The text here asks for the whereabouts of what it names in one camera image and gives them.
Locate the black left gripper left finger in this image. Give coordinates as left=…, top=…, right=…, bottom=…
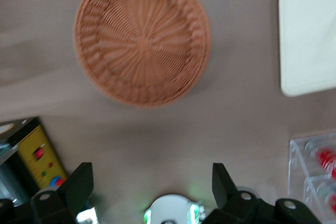
left=0, top=162, right=95, bottom=224

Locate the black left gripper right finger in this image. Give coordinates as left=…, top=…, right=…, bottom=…
left=203, top=163, right=320, bottom=224

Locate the round brown wicker basket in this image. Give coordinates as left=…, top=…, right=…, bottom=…
left=73, top=0, right=212, bottom=109

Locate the cream plastic tray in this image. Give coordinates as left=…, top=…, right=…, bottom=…
left=278, top=0, right=336, bottom=98

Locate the clear acrylic bottle rack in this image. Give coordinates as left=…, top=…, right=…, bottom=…
left=288, top=132, right=336, bottom=222

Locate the red cola bottle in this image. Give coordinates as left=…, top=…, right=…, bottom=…
left=304, top=140, right=336, bottom=176
left=316, top=179, right=336, bottom=210

